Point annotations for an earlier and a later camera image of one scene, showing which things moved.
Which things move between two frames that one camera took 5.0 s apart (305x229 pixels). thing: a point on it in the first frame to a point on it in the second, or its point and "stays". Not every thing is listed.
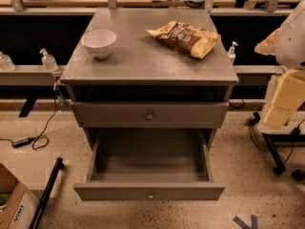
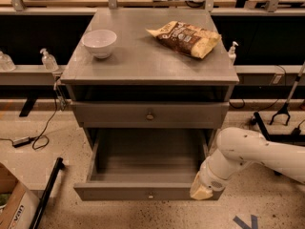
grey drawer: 150,164 stays
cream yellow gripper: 292,47 to 210,178
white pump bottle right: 232,52 stays
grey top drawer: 150,114 stays
